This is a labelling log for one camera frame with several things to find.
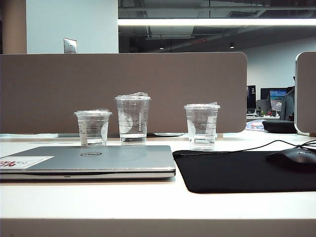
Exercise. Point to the white red laptop sticker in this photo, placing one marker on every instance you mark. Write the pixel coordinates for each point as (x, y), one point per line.
(27, 162)

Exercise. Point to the tall clear Starbucks cup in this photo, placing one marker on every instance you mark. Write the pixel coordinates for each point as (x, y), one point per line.
(132, 118)

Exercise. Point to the clear lidded plastic coffee cup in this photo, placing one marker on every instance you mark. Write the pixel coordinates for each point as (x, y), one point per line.
(201, 128)

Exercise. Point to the long ceiling light strip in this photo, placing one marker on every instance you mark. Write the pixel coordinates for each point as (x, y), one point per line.
(209, 22)

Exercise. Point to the black computer mouse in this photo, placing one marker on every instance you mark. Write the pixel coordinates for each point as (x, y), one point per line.
(293, 159)

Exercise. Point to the colourful printed mat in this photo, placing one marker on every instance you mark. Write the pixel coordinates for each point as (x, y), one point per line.
(255, 125)

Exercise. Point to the silver Dell laptop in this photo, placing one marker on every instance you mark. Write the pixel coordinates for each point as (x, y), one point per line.
(111, 161)

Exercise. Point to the short clear cup with label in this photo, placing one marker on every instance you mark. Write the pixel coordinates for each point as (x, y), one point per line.
(92, 128)

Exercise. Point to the black sign with numeral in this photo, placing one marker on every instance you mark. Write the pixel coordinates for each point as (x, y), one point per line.
(251, 96)

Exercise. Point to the black round cushion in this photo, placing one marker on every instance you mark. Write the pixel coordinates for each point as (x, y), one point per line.
(279, 126)

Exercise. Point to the wide brown desk divider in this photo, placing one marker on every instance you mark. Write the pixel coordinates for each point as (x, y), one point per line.
(61, 86)

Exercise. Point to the seated person in grey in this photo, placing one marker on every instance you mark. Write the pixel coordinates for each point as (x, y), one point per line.
(288, 106)

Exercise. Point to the metal wall plate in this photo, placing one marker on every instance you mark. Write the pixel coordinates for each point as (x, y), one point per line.
(70, 45)

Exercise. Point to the background computer monitor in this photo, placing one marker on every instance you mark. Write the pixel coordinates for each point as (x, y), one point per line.
(276, 98)

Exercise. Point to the black mouse pad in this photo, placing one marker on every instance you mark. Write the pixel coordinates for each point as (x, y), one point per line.
(234, 172)

